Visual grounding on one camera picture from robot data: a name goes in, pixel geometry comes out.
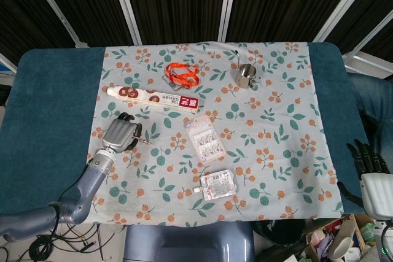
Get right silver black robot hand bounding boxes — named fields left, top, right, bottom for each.
left=337, top=138, right=393, bottom=222

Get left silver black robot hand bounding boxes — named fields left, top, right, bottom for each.
left=102, top=113, right=144, bottom=154

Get small metal chain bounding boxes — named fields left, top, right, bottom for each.
left=132, top=136, right=153, bottom=146

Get cardboard box with clutter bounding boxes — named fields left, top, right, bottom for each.
left=303, top=212, right=374, bottom=262

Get long white red carton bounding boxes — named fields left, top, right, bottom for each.
left=106, top=85, right=201, bottom=111

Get white slipper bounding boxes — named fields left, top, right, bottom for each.
left=327, top=219, right=357, bottom=260

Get teal table cover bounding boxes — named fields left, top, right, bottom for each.
left=0, top=42, right=369, bottom=223

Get clear badge card holder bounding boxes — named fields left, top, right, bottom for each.
left=162, top=70, right=197, bottom=92

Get person leg in jeans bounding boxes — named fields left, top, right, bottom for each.
left=346, top=71, right=393, bottom=159

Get pink carded hook pack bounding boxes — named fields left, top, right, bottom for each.
left=184, top=114, right=228, bottom=163

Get black trash bin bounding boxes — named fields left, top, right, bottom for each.
left=253, top=218, right=308, bottom=255

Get white spouted foil pouch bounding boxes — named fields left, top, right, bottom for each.
left=192, top=169, right=238, bottom=202

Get floral fruit-print tablecloth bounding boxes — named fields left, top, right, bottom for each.
left=87, top=40, right=344, bottom=225

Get blue-grey robot torso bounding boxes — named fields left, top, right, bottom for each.
left=124, top=221, right=256, bottom=262

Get stainless steel spouted pitcher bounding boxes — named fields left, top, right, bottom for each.
left=233, top=49, right=262, bottom=89

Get orange ribbon lanyard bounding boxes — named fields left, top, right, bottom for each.
left=165, top=62, right=201, bottom=88

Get black floor cables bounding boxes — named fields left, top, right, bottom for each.
left=26, top=221, right=124, bottom=262

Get white partition frame post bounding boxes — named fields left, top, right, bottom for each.
left=341, top=9, right=393, bottom=79
left=219, top=0, right=239, bottom=44
left=108, top=0, right=142, bottom=45
left=24, top=0, right=90, bottom=48
left=312, top=0, right=382, bottom=44

